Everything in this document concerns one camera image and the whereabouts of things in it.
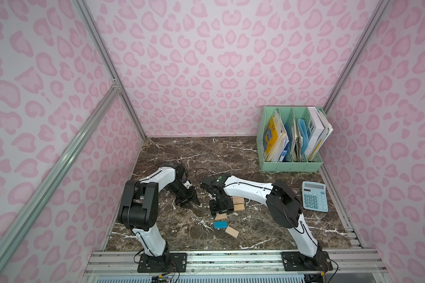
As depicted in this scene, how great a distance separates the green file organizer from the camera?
91 centimetres

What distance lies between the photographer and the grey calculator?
0.90m

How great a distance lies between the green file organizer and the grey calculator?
0.11m
